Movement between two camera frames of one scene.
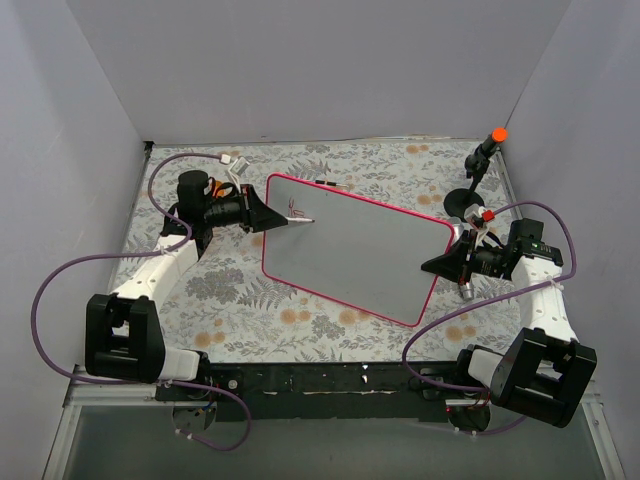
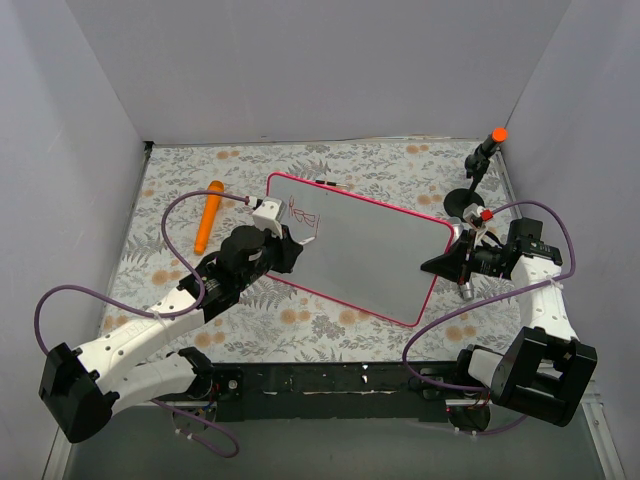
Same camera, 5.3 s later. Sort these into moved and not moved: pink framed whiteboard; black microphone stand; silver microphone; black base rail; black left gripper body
Moved: black left gripper body
Not moved: black base rail; pink framed whiteboard; black microphone stand; silver microphone
